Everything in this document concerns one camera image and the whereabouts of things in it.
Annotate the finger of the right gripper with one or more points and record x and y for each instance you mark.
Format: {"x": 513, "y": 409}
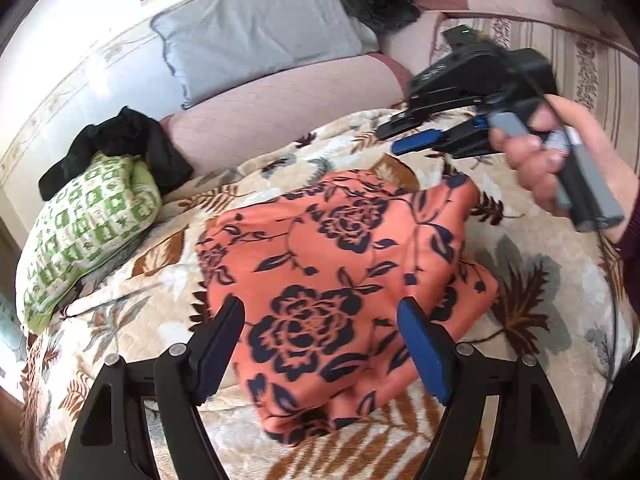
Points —
{"x": 466, "y": 140}
{"x": 411, "y": 121}

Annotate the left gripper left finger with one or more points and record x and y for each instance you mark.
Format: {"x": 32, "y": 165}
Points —
{"x": 110, "y": 439}

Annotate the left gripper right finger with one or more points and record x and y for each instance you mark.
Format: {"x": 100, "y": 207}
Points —
{"x": 531, "y": 438}

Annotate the orange floral garment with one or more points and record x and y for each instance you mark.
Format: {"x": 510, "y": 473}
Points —
{"x": 321, "y": 271}

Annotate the striped floral cushion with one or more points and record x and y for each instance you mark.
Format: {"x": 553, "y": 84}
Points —
{"x": 589, "y": 69}

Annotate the leaf pattern blanket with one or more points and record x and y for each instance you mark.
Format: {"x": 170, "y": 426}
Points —
{"x": 560, "y": 298}

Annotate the pink quilted sofa cushion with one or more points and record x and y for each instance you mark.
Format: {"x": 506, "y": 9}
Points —
{"x": 268, "y": 113}

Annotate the grey pillow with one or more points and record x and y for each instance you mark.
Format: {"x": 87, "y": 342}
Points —
{"x": 212, "y": 46}

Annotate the green patterned pillow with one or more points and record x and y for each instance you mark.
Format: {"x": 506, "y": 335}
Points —
{"x": 86, "y": 223}

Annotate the black garment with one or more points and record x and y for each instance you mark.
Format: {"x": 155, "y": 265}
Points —
{"x": 128, "y": 133}

